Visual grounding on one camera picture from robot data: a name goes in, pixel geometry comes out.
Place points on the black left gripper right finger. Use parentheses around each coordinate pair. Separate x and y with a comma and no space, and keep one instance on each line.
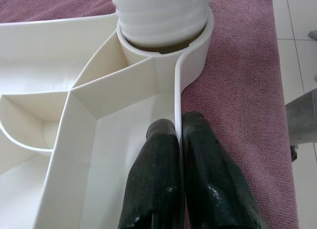
(215,182)

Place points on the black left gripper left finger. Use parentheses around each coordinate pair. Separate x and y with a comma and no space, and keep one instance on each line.
(153,179)

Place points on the white plastic children table top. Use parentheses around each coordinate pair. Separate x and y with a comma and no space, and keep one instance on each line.
(74,65)

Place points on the white plastic table leg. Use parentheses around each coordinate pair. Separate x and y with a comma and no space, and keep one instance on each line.
(161,13)

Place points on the mauve cloth with white stripes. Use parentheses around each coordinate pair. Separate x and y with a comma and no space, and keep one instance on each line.
(247,102)

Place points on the grey robot left foot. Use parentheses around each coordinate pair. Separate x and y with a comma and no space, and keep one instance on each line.
(304,115)

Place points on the grey robot foot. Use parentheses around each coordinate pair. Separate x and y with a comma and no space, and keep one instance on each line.
(304,115)
(313,35)

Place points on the grey robot right foot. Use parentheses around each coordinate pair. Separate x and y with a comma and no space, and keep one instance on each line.
(313,35)

